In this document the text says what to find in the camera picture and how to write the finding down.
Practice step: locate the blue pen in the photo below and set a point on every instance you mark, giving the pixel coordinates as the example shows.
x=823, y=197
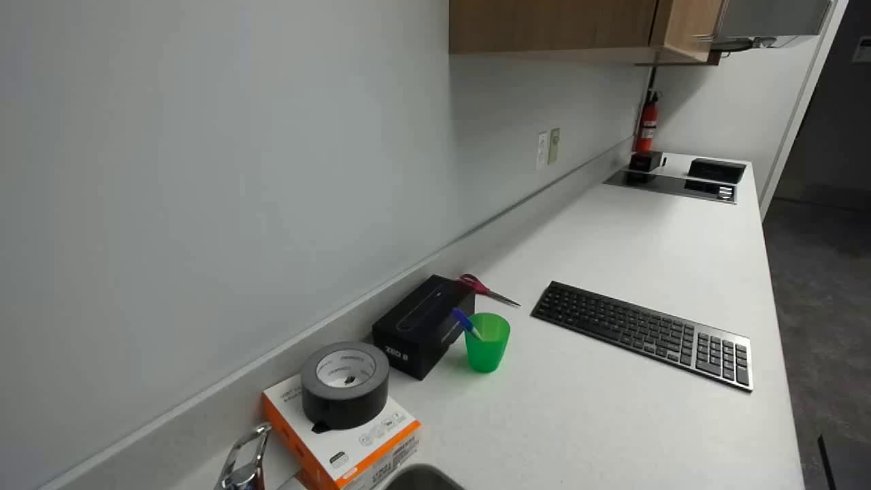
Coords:
x=464, y=320

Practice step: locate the green plastic cup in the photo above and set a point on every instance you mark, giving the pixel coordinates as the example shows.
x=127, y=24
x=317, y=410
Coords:
x=487, y=350

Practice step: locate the black rectangular box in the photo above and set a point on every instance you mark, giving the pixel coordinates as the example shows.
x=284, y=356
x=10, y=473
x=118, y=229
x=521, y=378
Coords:
x=419, y=324

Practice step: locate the black and grey keyboard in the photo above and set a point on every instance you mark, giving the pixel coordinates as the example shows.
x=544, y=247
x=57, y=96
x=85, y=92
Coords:
x=641, y=331

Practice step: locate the orange and white box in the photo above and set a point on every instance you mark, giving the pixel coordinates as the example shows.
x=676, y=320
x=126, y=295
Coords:
x=349, y=450

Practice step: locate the small black box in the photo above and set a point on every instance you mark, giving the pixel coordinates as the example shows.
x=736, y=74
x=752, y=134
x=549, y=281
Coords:
x=645, y=161

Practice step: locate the dark sink basin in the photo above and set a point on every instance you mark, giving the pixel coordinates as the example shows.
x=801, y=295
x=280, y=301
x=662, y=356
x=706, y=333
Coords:
x=425, y=481

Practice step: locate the red fire extinguisher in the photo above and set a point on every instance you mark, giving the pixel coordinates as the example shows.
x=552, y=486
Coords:
x=645, y=124

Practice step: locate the black recessed counter tray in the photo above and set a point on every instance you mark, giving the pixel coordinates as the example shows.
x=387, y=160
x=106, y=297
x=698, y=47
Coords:
x=676, y=182

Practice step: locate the chrome faucet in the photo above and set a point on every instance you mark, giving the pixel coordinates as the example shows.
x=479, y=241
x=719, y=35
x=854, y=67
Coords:
x=243, y=465

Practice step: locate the dark floor object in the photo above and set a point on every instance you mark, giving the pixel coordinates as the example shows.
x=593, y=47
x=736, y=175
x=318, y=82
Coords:
x=846, y=465

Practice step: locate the white wall outlet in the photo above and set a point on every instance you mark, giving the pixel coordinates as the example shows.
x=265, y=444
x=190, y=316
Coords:
x=547, y=145

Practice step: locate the grey duct tape roll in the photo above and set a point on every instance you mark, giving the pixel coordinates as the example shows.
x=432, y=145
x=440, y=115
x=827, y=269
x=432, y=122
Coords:
x=344, y=395

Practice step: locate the wooden wall cabinet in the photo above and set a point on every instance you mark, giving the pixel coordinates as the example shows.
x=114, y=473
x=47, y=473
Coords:
x=552, y=24

